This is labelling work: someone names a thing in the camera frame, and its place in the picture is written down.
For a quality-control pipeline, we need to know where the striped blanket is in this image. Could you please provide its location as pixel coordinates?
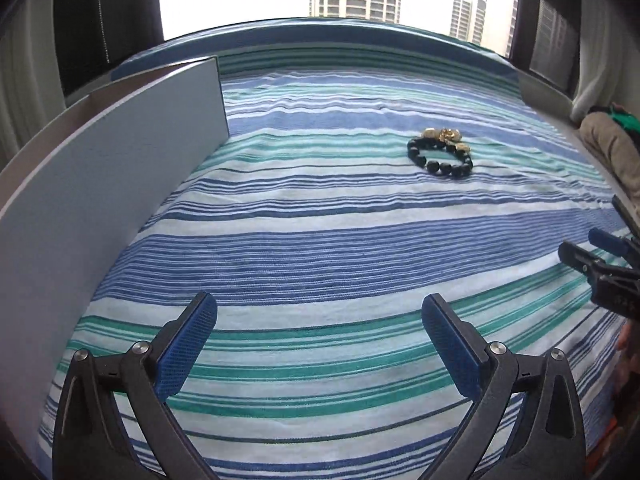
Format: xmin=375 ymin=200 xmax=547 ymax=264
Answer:
xmin=37 ymin=17 xmax=640 ymax=480

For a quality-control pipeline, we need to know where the orange clothing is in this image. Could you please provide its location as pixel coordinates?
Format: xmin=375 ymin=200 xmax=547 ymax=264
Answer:
xmin=595 ymin=410 xmax=640 ymax=462

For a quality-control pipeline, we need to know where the white curtain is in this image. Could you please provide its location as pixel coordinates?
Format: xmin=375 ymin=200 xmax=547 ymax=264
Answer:
xmin=0 ymin=0 xmax=69 ymax=162
xmin=570 ymin=0 xmax=640 ymax=122

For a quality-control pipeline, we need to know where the distant high-rise building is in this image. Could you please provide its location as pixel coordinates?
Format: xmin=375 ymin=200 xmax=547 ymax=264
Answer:
xmin=448 ymin=0 xmax=489 ymax=46

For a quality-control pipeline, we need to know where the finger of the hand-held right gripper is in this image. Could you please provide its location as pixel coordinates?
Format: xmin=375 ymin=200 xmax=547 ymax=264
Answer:
xmin=588 ymin=227 xmax=640 ymax=261
xmin=557 ymin=240 xmax=640 ymax=282

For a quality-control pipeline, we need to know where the dark rod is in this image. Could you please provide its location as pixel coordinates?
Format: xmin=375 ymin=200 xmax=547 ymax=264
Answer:
xmin=612 ymin=194 xmax=640 ymax=239

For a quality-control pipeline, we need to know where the black bead bracelet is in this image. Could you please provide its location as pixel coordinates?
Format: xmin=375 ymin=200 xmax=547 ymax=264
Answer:
xmin=406 ymin=136 xmax=474 ymax=180

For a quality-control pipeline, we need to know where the person's right hand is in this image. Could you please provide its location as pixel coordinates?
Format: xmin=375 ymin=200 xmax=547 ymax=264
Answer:
xmin=612 ymin=320 xmax=640 ymax=411

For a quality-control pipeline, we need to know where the dark side panel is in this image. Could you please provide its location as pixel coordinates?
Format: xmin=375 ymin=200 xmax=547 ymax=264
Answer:
xmin=52 ymin=0 xmax=166 ymax=99

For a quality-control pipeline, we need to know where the grey board panel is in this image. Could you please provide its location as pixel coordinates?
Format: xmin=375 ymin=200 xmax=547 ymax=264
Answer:
xmin=0 ymin=55 xmax=231 ymax=461

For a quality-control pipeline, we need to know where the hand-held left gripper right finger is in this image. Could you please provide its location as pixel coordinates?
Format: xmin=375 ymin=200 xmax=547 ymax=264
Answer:
xmin=421 ymin=292 xmax=586 ymax=480

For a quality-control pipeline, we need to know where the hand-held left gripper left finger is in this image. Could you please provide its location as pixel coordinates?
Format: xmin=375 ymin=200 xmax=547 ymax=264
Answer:
xmin=51 ymin=291 xmax=219 ymax=480

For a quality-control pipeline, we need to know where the green cloth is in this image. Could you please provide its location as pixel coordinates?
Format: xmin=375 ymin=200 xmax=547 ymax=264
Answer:
xmin=607 ymin=102 xmax=640 ymax=134

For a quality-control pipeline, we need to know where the gold chunky bracelet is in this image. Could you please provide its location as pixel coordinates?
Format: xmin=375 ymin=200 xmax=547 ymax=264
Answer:
xmin=420 ymin=127 xmax=472 ymax=154

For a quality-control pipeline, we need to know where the narrow high-rise building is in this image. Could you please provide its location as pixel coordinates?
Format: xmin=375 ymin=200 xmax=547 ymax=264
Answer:
xmin=505 ymin=0 xmax=521 ymax=59

